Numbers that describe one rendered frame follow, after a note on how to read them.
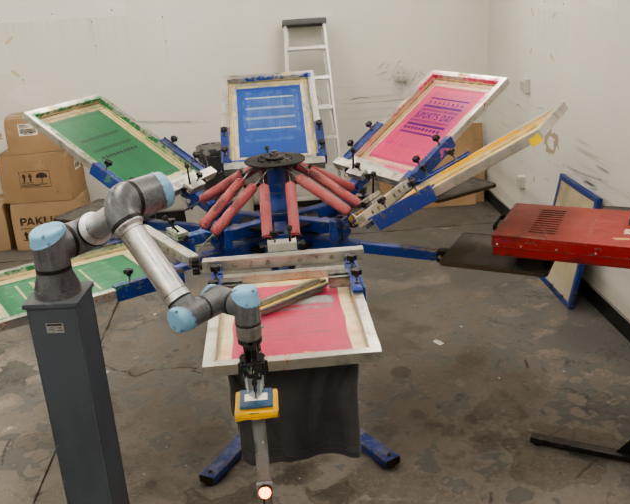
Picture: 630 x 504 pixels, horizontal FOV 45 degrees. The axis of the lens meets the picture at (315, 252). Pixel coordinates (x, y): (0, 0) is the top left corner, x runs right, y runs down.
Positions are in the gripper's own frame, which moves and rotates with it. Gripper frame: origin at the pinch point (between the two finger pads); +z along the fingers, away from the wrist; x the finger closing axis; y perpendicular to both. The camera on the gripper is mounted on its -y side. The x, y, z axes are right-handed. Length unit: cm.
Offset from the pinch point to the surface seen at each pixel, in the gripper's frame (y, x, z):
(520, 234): -84, 108, -13
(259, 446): 2.0, -0.4, 17.5
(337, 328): -44, 29, 2
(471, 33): -490, 197, -56
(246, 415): 6.5, -3.0, 3.3
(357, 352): -17.9, 33.1, -1.2
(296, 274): -92, 17, 0
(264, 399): 1.9, 2.5, 1.2
